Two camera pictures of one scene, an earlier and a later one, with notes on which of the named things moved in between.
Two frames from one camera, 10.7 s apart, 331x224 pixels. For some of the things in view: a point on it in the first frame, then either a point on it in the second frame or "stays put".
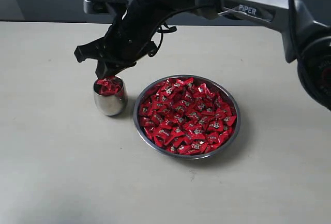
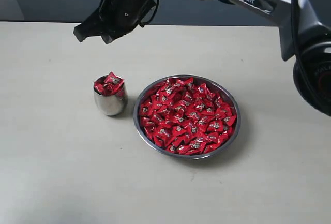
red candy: [108, 86] stays put
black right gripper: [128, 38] -> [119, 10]
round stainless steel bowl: [158, 149] stays put
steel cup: [113, 105] stays put
